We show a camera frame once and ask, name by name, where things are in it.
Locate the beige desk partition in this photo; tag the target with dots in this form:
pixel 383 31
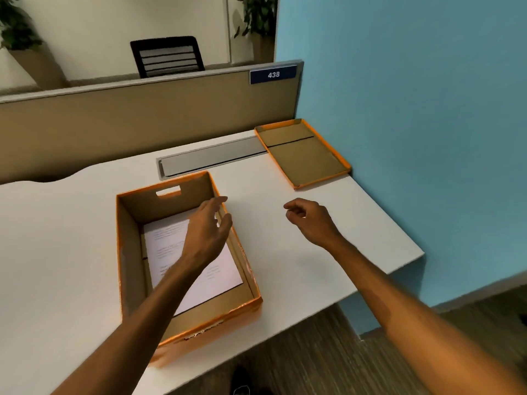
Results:
pixel 103 123

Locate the person's right hand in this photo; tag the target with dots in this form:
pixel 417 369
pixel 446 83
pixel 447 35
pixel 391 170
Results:
pixel 315 224

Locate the green potted plant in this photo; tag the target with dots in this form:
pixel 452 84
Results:
pixel 259 14
pixel 16 28

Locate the orange cardboard box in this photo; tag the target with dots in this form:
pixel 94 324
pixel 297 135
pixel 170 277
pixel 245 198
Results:
pixel 131 259

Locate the person's left forearm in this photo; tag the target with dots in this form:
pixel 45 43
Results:
pixel 136 329

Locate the white printed paper sheet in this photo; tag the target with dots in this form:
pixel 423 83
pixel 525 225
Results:
pixel 164 242

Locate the black office chair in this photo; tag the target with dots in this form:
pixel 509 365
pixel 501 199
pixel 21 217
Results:
pixel 166 57

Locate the blue number sign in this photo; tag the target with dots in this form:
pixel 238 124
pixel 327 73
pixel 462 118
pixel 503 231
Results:
pixel 273 74

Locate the person's right forearm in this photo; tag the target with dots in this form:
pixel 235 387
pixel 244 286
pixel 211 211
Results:
pixel 411 320

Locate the beige planter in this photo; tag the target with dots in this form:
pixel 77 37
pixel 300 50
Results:
pixel 41 67
pixel 263 49

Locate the person's left thumb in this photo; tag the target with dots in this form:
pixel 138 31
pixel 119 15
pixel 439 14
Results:
pixel 226 227

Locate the orange cardboard box lid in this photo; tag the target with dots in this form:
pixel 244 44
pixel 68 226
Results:
pixel 302 158

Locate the person's right thumb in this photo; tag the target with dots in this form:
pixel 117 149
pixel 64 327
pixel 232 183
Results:
pixel 293 217

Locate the person's left hand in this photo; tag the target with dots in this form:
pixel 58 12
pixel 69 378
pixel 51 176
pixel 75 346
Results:
pixel 204 238

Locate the person's black shoe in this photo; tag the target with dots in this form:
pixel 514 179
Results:
pixel 243 382

